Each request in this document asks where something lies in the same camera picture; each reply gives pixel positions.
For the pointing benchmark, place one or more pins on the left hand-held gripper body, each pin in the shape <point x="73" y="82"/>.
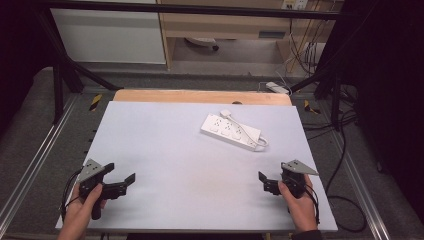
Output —
<point x="90" y="170"/>

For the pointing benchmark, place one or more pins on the white cabinet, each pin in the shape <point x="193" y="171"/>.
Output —
<point x="106" y="36"/>

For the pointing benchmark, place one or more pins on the person's right hand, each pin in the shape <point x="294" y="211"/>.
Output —
<point x="301" y="211"/>

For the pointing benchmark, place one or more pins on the white wall socket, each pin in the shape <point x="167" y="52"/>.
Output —
<point x="294" y="4"/>

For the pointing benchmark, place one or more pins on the wooden table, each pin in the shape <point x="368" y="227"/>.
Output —
<point x="186" y="96"/>

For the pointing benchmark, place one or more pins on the person's left hand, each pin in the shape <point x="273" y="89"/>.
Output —
<point x="77" y="210"/>

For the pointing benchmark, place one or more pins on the white floor power strip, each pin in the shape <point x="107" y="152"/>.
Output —
<point x="277" y="87"/>

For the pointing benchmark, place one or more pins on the aluminium floor rail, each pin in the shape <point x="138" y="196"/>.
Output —
<point x="361" y="186"/>
<point x="36" y="156"/>

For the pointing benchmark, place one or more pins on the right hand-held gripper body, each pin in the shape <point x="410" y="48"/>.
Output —
<point x="295" y="181"/>

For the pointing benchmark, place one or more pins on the black metal frame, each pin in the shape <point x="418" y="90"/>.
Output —
<point x="200" y="10"/>

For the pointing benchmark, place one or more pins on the white chair base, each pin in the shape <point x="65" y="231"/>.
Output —
<point x="203" y="42"/>

